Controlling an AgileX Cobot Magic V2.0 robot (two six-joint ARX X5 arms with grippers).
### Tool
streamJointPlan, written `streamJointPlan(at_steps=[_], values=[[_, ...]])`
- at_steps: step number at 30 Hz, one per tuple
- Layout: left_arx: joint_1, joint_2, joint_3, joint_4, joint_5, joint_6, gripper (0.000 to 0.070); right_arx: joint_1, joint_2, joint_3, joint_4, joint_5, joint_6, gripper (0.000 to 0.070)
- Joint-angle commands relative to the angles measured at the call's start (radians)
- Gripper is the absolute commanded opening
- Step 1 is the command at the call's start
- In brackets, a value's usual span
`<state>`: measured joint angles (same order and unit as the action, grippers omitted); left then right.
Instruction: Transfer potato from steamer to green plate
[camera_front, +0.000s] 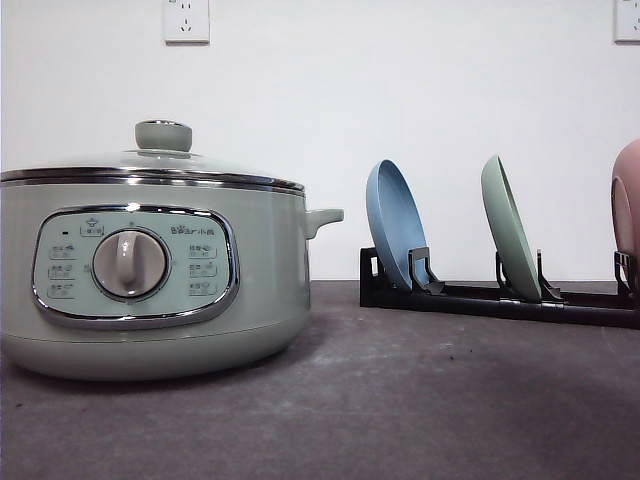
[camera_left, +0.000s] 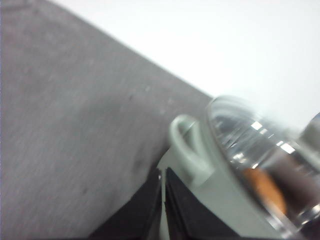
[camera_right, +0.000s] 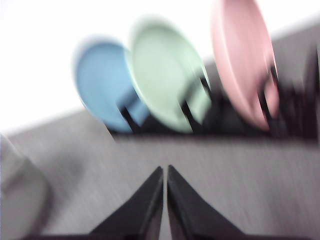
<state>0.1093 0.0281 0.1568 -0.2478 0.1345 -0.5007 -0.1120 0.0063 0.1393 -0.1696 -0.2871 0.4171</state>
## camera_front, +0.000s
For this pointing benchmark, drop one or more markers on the pink plate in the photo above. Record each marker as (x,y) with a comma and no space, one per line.
(625,197)

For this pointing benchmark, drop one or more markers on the black dish rack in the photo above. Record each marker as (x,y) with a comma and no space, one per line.
(378,288)

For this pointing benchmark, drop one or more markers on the white wall socket left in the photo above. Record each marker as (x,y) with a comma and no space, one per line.
(186,23)

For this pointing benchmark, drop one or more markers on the green electric steamer pot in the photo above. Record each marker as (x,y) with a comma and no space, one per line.
(149,273)

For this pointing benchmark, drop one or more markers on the glass lid with green knob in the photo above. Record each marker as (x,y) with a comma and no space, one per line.
(163,154)

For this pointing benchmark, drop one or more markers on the white wall socket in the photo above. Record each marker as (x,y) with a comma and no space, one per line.
(627,22)
(186,23)

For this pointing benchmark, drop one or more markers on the white wall socket right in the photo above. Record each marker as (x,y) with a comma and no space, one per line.
(627,22)

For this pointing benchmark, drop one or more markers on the green plate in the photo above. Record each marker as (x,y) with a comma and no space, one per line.
(509,228)

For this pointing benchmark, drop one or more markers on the blue plate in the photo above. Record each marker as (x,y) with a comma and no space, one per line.
(398,218)

